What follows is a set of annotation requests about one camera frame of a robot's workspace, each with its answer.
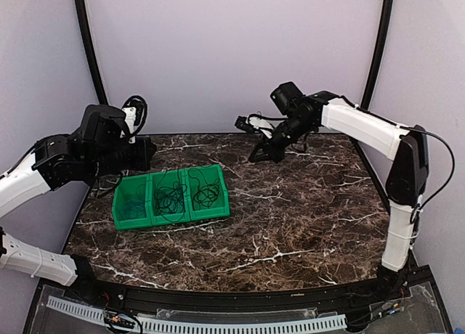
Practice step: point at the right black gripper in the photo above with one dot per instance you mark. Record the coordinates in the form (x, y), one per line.
(273, 152)

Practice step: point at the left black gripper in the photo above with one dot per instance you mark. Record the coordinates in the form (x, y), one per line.
(146, 148)

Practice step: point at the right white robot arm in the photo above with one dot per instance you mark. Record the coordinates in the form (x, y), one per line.
(405, 146)

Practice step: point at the left green plastic bin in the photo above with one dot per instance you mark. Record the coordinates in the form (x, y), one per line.
(130, 203)

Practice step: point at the right green plastic bin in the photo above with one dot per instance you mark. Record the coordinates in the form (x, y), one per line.
(207, 193)

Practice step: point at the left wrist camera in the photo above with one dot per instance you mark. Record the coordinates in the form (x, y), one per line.
(101, 124)

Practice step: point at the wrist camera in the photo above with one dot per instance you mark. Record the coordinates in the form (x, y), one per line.
(286, 97)
(101, 124)

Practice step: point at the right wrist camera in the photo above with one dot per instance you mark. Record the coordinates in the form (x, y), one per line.
(286, 97)

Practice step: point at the white slotted cable duct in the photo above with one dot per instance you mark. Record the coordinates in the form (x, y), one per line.
(152, 325)

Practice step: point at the left black frame post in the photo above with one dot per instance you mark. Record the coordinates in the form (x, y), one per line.
(91, 57)

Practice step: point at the black frame post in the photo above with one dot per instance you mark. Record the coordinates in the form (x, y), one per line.
(378, 51)
(91, 57)

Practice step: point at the black front rail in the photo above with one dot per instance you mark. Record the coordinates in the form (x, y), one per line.
(357, 297)

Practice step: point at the right black frame post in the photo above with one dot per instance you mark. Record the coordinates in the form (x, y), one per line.
(378, 51)

